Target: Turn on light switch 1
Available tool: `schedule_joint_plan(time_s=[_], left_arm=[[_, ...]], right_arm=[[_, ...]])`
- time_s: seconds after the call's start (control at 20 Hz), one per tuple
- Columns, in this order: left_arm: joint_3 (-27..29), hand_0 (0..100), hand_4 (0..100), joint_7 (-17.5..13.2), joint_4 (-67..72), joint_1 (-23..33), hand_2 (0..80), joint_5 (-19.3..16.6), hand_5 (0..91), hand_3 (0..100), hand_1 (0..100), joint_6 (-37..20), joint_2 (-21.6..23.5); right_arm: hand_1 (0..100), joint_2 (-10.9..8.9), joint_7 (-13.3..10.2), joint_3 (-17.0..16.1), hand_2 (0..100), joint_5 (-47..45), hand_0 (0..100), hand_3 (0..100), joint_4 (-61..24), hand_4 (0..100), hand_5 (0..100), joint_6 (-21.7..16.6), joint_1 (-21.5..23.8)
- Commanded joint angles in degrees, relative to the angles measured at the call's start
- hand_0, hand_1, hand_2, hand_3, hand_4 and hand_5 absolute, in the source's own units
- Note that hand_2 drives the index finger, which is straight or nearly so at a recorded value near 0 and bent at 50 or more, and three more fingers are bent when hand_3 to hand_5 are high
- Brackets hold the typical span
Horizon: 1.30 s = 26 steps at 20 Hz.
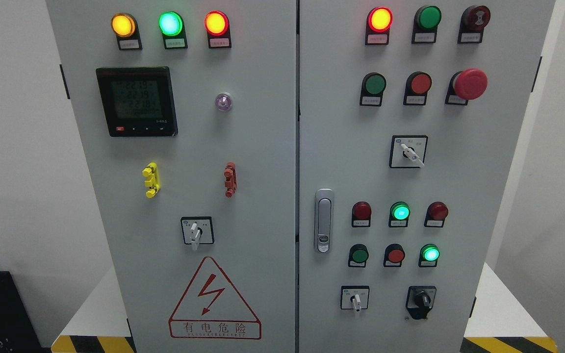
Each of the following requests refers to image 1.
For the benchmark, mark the lit green push button lower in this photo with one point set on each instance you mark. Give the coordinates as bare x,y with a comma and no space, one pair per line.
428,256

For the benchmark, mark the red electric hazard warning sticker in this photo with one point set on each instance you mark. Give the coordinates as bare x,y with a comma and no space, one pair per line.
211,307

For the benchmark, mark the green push button upper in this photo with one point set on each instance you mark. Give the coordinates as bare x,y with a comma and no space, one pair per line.
372,88

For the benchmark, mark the red emergency stop mushroom button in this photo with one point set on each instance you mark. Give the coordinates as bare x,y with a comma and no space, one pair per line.
466,85

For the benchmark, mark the dark green indicator top right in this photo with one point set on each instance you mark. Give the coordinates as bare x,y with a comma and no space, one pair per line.
426,21

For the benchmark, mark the red push button lower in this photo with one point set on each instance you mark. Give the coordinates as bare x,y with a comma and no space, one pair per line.
394,254

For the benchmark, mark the green indicator light top left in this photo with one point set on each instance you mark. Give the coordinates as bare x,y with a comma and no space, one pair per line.
173,30

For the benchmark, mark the grey left cabinet door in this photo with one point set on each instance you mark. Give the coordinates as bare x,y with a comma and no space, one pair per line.
254,230

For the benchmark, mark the small clear purple lamp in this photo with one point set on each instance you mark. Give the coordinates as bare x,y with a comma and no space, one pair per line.
223,101

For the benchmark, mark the red push button upper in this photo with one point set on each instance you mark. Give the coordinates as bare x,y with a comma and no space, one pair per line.
416,88

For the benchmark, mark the black digital power meter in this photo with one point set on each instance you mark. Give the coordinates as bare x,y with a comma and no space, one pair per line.
138,101

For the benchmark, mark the lit red indicator right door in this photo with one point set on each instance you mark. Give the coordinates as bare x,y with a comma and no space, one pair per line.
378,23

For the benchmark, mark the white platform with hazard stripes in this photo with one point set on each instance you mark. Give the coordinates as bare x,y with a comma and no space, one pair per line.
498,324

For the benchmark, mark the yellow indicator light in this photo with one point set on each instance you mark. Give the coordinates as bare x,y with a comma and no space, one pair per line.
127,33

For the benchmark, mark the red black buzzer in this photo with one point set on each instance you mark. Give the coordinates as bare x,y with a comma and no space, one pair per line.
473,22

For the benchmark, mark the white rotary selector switch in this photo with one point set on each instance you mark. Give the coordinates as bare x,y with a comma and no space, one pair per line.
197,231
408,151

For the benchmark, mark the dark red indicator left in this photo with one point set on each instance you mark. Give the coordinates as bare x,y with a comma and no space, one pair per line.
361,214

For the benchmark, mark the dark red indicator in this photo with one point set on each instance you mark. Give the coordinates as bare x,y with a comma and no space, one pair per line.
436,215
361,214

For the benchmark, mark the red terminal connector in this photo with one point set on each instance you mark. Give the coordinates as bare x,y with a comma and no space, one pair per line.
230,174

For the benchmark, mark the silver door lock handle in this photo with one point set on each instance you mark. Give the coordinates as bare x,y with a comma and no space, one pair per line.
323,213

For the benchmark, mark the yellow terminal connector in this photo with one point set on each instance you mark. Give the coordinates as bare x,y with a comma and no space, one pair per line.
151,180

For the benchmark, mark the grey right cabinet door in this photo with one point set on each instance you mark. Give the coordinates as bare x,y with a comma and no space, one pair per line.
346,147

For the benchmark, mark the red indicator light top left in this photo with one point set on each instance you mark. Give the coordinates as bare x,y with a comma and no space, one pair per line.
218,31

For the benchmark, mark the dark red indicator right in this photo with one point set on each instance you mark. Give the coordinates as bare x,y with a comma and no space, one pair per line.
436,215

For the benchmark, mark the black rotary knob switch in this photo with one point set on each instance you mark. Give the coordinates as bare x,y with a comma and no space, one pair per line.
420,301

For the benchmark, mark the lit green indicator middle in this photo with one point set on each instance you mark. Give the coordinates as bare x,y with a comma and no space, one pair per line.
399,214

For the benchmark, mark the red push button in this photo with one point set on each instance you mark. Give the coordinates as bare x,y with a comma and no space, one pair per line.
416,88
394,254

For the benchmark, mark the white rotary selector lower right door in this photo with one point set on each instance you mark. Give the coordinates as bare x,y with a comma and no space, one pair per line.
354,297

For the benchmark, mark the grey cabinet door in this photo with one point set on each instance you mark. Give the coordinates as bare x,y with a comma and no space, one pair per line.
254,230
346,147

